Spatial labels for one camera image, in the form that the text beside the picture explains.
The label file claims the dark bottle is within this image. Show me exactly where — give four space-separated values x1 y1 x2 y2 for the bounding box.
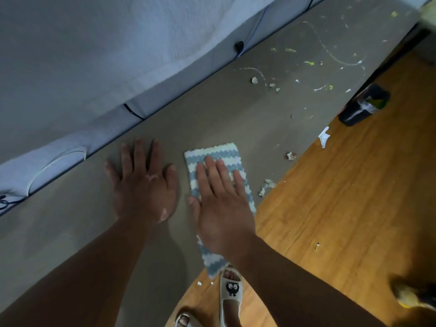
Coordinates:
338 84 391 127

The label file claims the white cable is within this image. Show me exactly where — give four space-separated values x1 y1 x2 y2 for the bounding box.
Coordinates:
27 149 88 198

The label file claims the person's right hand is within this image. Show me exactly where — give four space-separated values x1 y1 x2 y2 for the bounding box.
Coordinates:
188 156 257 260

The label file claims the person's right forearm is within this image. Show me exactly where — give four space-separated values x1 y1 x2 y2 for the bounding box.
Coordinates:
218 235 388 327

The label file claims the person's left hand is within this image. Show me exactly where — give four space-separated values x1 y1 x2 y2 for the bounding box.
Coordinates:
105 139 180 226

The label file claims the blue white striped cleaning cloth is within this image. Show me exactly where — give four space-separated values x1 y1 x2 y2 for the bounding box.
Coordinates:
184 142 257 280

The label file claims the person's left forearm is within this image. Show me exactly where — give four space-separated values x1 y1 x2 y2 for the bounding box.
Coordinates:
0 216 161 327

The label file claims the white slipper with cartoon print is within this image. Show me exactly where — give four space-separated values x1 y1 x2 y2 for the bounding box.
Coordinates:
219 266 244 327

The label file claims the yellow and black object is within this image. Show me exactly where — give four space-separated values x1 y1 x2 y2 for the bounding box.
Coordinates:
391 278 436 311

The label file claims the blue cable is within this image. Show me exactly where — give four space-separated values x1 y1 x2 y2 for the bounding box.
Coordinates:
0 195 26 212

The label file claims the black cable with plug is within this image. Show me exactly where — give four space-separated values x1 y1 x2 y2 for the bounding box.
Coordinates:
234 0 315 58

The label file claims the white fabric sheet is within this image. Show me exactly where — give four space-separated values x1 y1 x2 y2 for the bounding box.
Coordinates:
0 0 329 208

